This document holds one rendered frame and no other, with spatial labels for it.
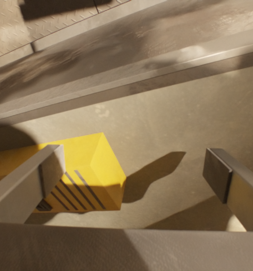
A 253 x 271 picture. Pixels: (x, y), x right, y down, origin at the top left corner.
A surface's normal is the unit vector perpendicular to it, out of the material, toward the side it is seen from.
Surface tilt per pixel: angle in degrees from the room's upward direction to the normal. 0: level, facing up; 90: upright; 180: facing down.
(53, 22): 0
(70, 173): 0
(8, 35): 0
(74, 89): 90
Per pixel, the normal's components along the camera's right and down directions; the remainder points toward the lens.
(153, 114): -0.15, 0.64
